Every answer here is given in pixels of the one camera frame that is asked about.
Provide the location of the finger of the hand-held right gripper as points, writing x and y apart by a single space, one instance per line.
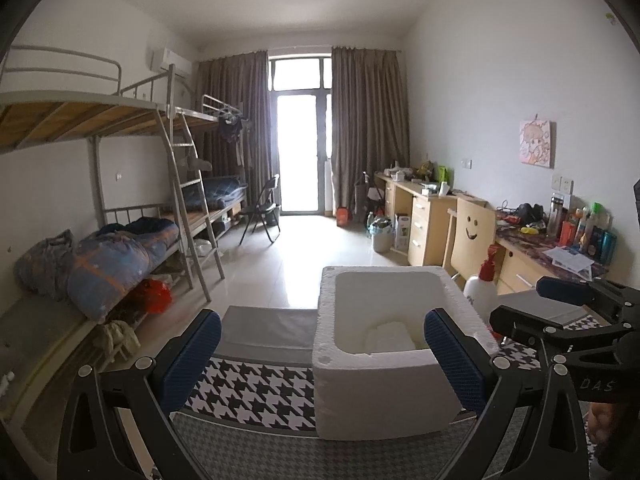
515 321
555 289

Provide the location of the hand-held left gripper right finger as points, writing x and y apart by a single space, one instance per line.
452 365

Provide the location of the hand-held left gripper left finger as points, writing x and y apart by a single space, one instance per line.
192 360

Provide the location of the white foam box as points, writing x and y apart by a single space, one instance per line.
380 395

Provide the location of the person's right hand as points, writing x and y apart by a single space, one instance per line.
600 425

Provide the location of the white printed papers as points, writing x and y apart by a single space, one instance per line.
567 260

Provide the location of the white pump bottle red top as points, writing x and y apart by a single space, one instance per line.
480 290

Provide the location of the dark patterned desk cover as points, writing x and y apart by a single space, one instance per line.
525 245

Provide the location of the row of toiletry bottles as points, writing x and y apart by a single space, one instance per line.
585 235

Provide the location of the small yellow object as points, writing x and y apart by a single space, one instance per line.
530 230

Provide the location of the houndstooth tablecloth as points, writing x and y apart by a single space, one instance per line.
250 390

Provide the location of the red plastic bag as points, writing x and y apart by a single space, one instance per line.
152 297

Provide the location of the beige crumpled cloth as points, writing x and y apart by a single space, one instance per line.
117 337

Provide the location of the black headphones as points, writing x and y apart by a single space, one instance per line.
527 212

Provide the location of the wooden smiley face chair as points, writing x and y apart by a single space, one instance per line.
470 240

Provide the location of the white basin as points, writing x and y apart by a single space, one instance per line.
203 248

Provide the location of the blue patterned quilt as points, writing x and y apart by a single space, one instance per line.
125 265

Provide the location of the white carton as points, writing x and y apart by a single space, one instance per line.
403 232

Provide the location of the grey trash bin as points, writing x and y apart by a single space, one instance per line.
382 240

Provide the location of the black cloth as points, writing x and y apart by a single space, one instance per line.
127 226

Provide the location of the grey mattress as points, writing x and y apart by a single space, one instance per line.
40 330

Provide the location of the green box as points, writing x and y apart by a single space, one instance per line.
442 174

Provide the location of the dark blue folded bedding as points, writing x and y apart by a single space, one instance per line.
220 190

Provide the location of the grey crumpled clothes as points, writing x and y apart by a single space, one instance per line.
45 265

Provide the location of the black folding chair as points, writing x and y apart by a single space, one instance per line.
267 192

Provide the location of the orange floor container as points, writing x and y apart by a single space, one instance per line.
343 216

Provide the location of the grey cloth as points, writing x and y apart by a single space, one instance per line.
198 162

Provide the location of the metal bunk ladder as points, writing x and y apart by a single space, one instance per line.
182 146

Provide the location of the dark hanging clothes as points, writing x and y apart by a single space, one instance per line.
231 132

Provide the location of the glass balcony door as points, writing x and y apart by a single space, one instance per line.
300 150

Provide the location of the brown curtain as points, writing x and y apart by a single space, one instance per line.
235 120
370 125

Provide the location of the grey metal bunk bed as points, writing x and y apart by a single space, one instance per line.
75 120
215 105

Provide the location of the white air conditioner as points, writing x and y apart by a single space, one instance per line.
170 62

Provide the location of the white double wall socket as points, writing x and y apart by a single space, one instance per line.
562 184

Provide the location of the pink wall poster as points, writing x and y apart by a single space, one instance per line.
536 142

